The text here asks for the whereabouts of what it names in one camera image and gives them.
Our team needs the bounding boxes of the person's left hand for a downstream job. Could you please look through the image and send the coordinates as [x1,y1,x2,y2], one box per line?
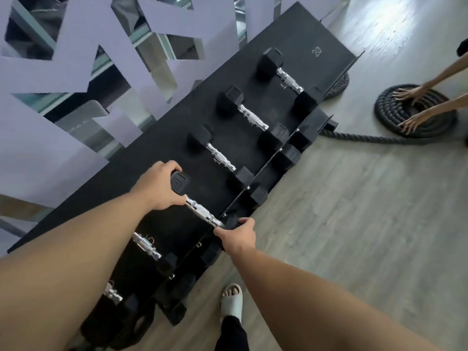
[130,161,191,213]

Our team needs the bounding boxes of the person's right hand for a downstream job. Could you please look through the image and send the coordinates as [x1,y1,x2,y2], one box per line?
[213,217,257,255]

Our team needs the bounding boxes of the black hex dumbbell chrome handle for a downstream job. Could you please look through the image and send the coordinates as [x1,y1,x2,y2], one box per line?
[131,232,178,276]
[170,171,251,232]
[216,86,290,145]
[256,47,324,110]
[103,281,147,318]
[186,124,255,185]

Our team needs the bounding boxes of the person's right forearm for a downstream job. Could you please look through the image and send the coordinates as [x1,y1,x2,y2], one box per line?
[223,248,468,351]

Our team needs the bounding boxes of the another person's forearm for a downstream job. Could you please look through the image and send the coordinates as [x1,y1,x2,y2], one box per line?
[420,52,468,92]
[423,96,468,122]

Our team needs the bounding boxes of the person's left forearm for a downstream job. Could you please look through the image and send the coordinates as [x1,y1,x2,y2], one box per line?
[0,192,151,351]

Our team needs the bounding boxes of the black hex dumbbell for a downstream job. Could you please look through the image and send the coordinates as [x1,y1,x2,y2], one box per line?
[170,272,198,302]
[250,183,270,206]
[200,243,222,269]
[280,142,302,171]

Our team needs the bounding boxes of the white slide sandal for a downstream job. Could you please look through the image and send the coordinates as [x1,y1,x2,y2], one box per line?
[220,283,244,321]

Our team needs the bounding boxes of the person's black trouser leg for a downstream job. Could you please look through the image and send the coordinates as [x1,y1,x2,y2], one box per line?
[214,315,250,351]

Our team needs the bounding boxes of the black dumbbell rack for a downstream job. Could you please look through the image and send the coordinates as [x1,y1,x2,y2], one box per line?
[7,1,366,351]

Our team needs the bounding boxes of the black coiled battle rope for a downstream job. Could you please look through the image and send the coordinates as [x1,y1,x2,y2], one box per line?
[317,84,458,145]
[321,68,350,100]

